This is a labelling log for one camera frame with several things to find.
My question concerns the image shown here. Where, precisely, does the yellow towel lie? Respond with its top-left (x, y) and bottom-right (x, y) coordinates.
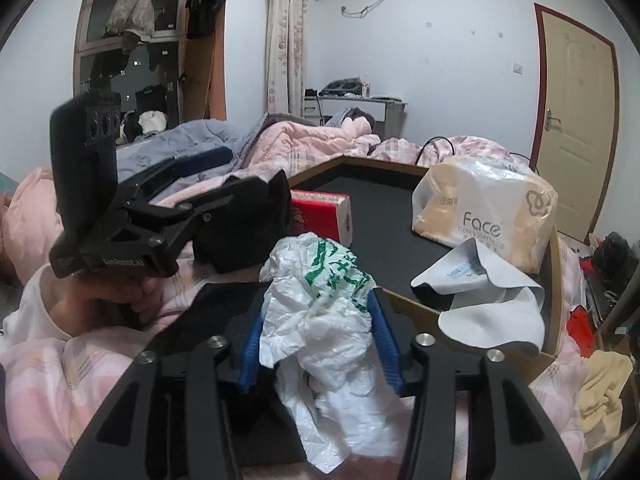
top-left (577, 350), bottom-right (632, 451)

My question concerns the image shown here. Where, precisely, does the floral curtain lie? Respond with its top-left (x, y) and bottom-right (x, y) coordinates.
top-left (266, 0), bottom-right (308, 116)

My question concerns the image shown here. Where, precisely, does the white desk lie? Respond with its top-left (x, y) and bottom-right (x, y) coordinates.
top-left (303, 96), bottom-right (406, 140)

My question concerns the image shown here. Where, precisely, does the Face tissue pack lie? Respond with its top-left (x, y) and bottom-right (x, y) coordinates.
top-left (412, 155), bottom-right (558, 274)

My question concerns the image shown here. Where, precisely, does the black cable on bed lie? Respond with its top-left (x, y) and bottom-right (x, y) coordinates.
top-left (416, 135), bottom-right (458, 166)

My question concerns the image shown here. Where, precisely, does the black device on desk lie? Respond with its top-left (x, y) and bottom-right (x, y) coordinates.
top-left (320, 77), bottom-right (363, 96)

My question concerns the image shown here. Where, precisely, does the white green plastic bag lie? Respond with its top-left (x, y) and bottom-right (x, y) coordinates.
top-left (259, 233), bottom-right (410, 474)

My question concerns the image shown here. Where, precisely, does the grey blue blanket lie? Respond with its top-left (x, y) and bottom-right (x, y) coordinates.
top-left (116, 116), bottom-right (266, 182)

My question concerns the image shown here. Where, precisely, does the cream wooden door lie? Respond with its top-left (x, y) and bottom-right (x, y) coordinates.
top-left (530, 3), bottom-right (620, 240)

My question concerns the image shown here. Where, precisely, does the person left hand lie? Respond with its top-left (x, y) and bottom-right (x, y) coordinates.
top-left (47, 271), bottom-right (165, 337)

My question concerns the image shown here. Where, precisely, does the cardboard tray with black liner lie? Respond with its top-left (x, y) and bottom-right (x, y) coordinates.
top-left (288, 156), bottom-right (563, 382)

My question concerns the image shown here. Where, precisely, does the hanging beige jacket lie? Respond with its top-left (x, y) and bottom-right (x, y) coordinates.
top-left (104, 0), bottom-right (155, 42)

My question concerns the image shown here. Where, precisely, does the pink plaid duvet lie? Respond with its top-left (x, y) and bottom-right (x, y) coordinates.
top-left (0, 119), bottom-right (591, 480)

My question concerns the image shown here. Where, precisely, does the red tissue box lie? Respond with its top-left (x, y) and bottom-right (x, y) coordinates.
top-left (291, 191), bottom-right (354, 247)

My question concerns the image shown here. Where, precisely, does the red bag on floor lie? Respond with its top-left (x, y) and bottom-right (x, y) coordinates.
top-left (566, 306), bottom-right (597, 358)

